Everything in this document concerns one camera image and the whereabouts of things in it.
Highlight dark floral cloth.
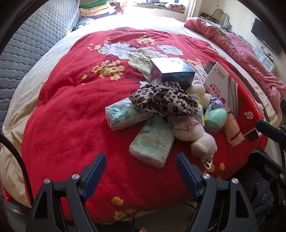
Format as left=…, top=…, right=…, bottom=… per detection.
left=252, top=182, right=277, bottom=223

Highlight bed with cream sheet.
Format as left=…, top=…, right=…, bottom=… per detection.
left=0, top=16, right=282, bottom=208

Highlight green egg-shaped sponge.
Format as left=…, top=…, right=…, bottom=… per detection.
left=204, top=108, right=228, bottom=134

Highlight orange packet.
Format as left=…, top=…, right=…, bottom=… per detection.
left=222, top=107, right=246, bottom=148

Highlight cream plush bear pink dress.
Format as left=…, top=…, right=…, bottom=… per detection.
left=166, top=115, right=218, bottom=172

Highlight pink quilt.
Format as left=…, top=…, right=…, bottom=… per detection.
left=184, top=17, right=286, bottom=113

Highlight green white tissue pack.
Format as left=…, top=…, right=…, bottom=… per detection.
left=129, top=116, right=175, bottom=169
left=105, top=98, right=154, bottom=131

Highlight grey quilted headboard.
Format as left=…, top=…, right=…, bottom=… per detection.
left=0, top=0, right=81, bottom=125

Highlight yellow edged clear packet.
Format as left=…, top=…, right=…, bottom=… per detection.
left=192, top=94, right=206, bottom=125

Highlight stack of folded blankets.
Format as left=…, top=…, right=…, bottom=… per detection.
left=78, top=0, right=119, bottom=19

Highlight dark patterned pillow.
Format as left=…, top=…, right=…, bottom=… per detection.
left=71, top=17, right=95, bottom=32

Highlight red box lid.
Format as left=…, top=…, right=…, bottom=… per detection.
left=202, top=62, right=268, bottom=149

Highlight white drawer cabinet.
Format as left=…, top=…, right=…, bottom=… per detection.
left=253, top=45, right=277, bottom=72

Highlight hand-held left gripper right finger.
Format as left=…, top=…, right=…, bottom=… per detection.
left=175, top=153, right=260, bottom=232

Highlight dark glossy box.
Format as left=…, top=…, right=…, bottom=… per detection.
left=149, top=57, right=196, bottom=88

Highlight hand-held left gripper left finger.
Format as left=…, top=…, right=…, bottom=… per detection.
left=26, top=153, right=107, bottom=232

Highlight black flat television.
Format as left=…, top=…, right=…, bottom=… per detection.
left=251, top=18, right=282, bottom=56

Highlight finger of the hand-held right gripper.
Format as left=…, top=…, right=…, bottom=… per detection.
left=256, top=120, right=286, bottom=143

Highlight purple egg-shaped sponge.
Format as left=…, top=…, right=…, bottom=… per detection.
left=210, top=97, right=224, bottom=110

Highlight plain cream plush toy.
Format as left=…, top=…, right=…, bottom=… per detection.
left=186, top=79, right=213, bottom=105

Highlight clothes on window sill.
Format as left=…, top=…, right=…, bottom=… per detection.
left=132, top=0, right=187, bottom=14

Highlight heart-shaped metal frame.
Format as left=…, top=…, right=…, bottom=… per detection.
left=211, top=8, right=231, bottom=28

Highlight leopard print scrunchie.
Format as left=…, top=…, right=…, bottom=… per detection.
left=129, top=81, right=203, bottom=117

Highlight black cable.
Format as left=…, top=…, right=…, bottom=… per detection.
left=0, top=133, right=34, bottom=208

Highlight cluttered dresser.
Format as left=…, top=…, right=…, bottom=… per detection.
left=200, top=12, right=233, bottom=32

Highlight red floral blanket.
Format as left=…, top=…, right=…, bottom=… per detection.
left=3, top=28, right=268, bottom=226

